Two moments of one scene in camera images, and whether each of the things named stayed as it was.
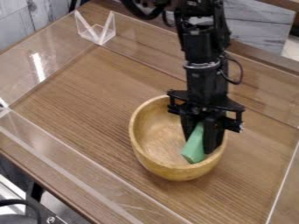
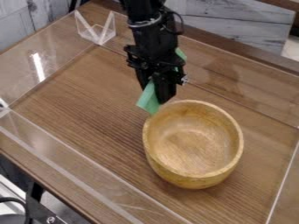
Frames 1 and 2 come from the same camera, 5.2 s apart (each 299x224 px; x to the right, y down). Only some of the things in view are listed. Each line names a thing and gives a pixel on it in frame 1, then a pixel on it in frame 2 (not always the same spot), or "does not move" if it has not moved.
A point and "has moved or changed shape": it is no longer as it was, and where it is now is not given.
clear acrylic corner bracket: x=97 y=33 does not move
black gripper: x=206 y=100 → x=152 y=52
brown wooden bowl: x=160 y=140 has moved or changed shape
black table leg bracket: x=34 y=193 does not move
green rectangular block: x=194 y=151 → x=149 y=100
